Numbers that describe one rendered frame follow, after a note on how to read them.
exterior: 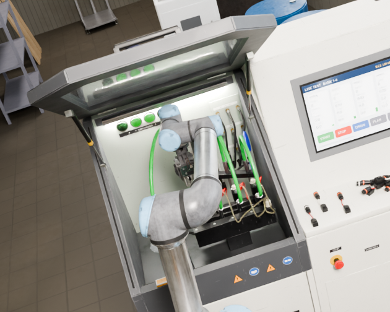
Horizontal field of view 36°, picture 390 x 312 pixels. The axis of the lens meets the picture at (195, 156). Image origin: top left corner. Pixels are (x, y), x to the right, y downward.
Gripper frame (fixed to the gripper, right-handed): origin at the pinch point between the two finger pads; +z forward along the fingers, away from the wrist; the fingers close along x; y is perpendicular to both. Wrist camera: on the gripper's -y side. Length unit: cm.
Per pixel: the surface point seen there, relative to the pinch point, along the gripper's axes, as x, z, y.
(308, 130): 51, -3, -6
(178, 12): 40, 45, -350
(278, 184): 32.4, 10.1, 4.5
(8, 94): -160, 106, -448
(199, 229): -2.6, 22.9, -0.4
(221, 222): 6.8, 22.9, -0.6
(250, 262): 12.0, 28.4, 21.6
